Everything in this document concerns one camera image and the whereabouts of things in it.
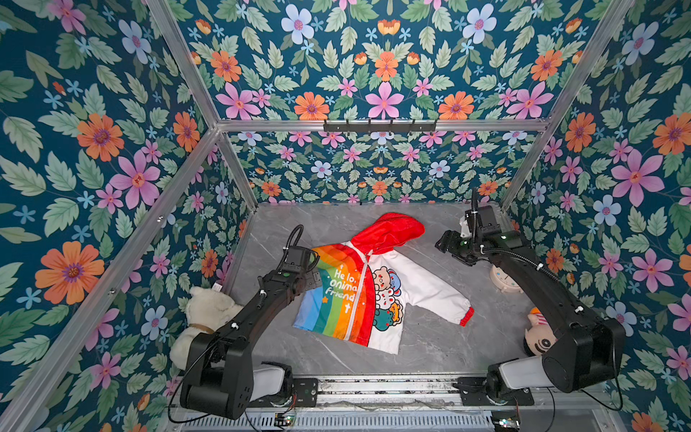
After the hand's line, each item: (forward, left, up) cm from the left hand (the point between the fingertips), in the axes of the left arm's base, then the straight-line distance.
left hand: (307, 277), depth 88 cm
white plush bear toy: (-11, +28, +4) cm, 30 cm away
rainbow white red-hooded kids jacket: (-2, -16, -8) cm, 18 cm away
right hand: (+2, -46, +12) cm, 48 cm away
